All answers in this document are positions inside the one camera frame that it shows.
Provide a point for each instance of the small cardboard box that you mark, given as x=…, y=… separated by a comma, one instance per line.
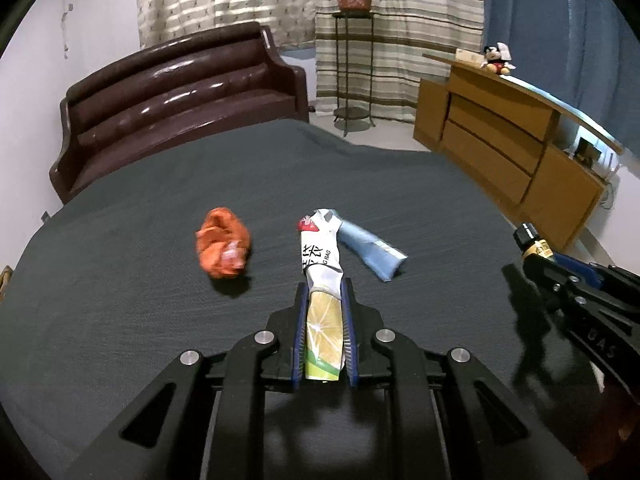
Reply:
x=467, y=56

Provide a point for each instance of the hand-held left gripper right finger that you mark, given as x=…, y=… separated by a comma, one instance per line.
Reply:
x=349, y=340

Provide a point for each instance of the white yellow lemon-print packet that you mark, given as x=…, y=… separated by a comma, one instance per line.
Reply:
x=320, y=270

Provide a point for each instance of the black metal plant stand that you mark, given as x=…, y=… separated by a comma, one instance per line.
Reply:
x=354, y=112

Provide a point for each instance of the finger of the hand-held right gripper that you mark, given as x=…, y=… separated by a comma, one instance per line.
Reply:
x=577, y=267
x=547, y=280

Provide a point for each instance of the mouse plush toy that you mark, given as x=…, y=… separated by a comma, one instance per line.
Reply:
x=497, y=60

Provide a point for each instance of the small black yellow container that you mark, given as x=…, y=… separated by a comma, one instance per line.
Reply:
x=532, y=242

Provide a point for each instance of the wooden cabinet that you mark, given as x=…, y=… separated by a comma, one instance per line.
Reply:
x=490, y=150

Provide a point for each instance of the striped beige curtain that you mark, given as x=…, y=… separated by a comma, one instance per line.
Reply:
x=225, y=0

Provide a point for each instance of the light blue white packet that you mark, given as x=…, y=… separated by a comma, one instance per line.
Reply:
x=372, y=255

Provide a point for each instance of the dark brown leather sofa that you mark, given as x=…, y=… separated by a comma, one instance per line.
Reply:
x=175, y=105

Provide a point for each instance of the orange wrapper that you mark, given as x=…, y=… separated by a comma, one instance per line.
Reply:
x=222, y=250

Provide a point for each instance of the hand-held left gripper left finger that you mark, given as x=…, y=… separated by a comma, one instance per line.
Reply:
x=299, y=340

